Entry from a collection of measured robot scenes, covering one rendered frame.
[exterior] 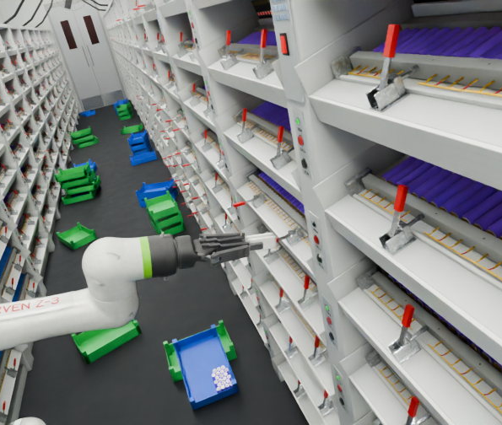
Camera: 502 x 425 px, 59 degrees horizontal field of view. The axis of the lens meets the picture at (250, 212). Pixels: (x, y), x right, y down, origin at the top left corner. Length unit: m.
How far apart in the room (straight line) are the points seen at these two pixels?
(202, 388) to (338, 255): 1.30
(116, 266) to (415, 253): 0.59
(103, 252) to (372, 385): 0.61
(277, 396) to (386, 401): 1.02
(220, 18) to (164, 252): 0.73
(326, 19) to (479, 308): 0.45
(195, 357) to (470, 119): 1.78
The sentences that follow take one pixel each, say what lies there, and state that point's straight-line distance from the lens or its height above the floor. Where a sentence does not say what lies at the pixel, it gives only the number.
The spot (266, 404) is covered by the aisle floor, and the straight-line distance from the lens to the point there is 1.93.
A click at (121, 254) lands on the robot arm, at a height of 1.03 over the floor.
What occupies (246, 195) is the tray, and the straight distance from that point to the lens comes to 1.41.
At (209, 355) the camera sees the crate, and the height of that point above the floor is 0.07.
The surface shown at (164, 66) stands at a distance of 2.77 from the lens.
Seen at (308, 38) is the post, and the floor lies 1.37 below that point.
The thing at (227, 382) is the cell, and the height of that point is 0.07.
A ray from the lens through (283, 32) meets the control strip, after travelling 0.75.
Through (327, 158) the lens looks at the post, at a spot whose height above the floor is 1.18.
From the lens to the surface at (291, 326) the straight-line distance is 1.46.
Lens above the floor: 1.44
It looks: 25 degrees down
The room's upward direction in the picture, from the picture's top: 13 degrees counter-clockwise
